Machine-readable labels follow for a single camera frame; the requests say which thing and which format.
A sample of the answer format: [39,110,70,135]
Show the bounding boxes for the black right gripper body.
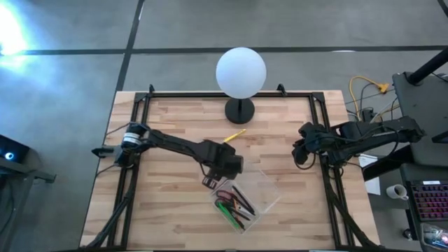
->
[306,134,332,158]

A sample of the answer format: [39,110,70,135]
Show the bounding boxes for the black pole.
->
[407,47,448,85]

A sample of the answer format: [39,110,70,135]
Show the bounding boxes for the black side cart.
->
[391,71,448,167]

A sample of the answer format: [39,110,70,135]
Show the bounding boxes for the clear bag with items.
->
[419,222,448,251]

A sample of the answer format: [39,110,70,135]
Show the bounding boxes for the black box with lit ring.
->
[0,134,31,164]

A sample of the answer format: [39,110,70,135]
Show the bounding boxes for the red backlit keyboard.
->
[407,180,448,221]

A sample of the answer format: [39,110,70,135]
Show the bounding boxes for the yellow highlighter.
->
[223,128,247,144]

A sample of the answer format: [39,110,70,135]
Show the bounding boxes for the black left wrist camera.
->
[223,153,245,175]

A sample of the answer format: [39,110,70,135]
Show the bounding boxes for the green marker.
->
[216,201,242,231]

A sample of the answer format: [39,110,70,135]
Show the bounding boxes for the black metal stand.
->
[0,157,57,185]

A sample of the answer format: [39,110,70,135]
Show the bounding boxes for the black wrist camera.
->
[297,121,318,139]
[223,153,245,175]

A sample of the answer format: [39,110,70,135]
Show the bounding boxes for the black aluminium table frame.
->
[78,83,381,251]

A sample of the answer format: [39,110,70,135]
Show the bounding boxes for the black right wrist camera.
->
[297,121,318,139]

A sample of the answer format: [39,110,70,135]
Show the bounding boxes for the yellow cable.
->
[348,75,390,122]

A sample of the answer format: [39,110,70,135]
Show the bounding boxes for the white mug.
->
[386,183,410,202]

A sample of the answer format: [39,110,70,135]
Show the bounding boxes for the black computer desk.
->
[362,145,448,242]

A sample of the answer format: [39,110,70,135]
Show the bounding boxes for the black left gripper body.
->
[205,157,231,182]

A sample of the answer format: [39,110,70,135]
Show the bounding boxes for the red and black scissors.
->
[214,190,246,215]

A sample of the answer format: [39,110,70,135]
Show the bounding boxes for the clear plastic supply box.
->
[209,179,263,235]

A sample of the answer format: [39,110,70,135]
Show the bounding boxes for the white paper sheet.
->
[357,153,382,196]

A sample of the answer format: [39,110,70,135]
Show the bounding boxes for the white globe table lamp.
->
[215,47,267,125]

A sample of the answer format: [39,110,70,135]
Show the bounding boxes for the clear plastic box lid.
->
[230,161,282,215]

